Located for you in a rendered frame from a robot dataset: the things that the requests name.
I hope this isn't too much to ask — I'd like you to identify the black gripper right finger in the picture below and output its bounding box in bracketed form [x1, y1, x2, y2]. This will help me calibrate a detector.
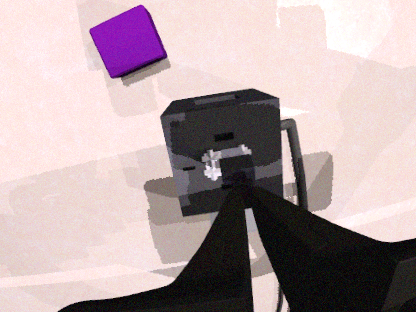
[249, 185, 416, 312]

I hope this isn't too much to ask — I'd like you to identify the purple cube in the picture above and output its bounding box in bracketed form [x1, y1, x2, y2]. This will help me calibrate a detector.
[88, 4, 167, 79]

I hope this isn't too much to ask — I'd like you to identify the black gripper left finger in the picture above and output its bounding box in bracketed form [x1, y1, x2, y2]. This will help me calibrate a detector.
[57, 189, 255, 312]

